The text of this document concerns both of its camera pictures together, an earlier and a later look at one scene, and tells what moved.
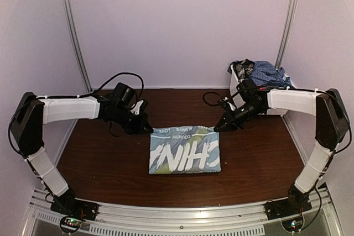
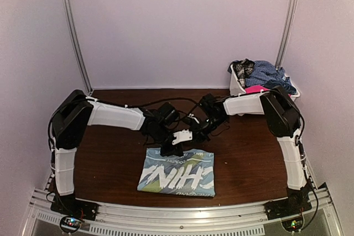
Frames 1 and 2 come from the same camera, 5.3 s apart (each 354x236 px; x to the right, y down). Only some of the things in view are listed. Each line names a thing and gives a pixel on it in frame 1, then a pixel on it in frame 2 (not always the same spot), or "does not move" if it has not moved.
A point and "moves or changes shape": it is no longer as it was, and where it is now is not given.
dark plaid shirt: (244, 68) does not move
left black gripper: (139, 127) -> (177, 151)
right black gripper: (232, 123) -> (199, 134)
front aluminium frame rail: (204, 220) does not move
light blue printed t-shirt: (184, 149) moves or changes shape
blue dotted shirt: (264, 71) does not move
